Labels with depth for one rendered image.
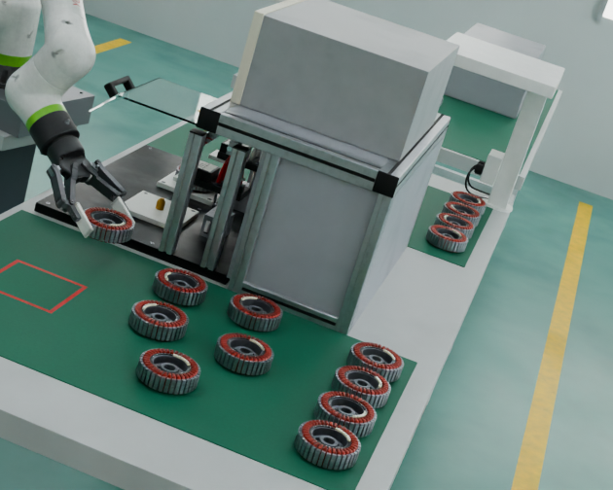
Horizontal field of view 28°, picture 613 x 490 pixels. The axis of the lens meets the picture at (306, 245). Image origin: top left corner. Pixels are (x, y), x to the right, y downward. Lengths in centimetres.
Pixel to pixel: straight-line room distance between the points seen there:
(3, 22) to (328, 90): 104
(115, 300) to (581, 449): 222
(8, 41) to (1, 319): 118
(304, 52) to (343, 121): 17
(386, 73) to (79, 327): 82
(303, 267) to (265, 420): 51
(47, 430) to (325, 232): 83
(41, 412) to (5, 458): 124
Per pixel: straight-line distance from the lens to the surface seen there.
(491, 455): 401
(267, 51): 262
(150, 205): 290
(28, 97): 266
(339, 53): 257
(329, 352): 250
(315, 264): 258
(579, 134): 746
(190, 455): 203
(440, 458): 387
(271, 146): 253
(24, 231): 268
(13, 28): 331
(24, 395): 208
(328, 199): 253
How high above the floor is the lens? 180
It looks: 20 degrees down
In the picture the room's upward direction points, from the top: 17 degrees clockwise
